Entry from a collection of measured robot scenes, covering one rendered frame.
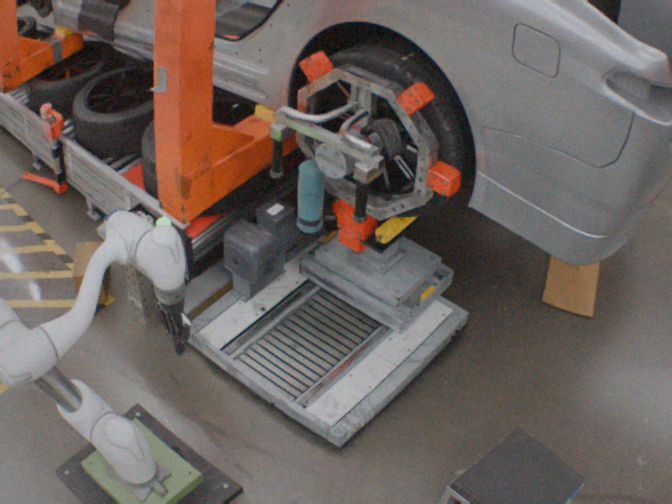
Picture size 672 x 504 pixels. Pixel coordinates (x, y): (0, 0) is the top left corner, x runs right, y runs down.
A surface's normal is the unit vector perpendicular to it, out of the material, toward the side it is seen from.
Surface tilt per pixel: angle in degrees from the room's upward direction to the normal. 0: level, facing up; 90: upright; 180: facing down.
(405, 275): 0
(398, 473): 0
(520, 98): 90
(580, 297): 2
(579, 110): 90
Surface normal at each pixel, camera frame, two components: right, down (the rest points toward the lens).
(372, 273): 0.05, -0.74
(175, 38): -0.63, 0.50
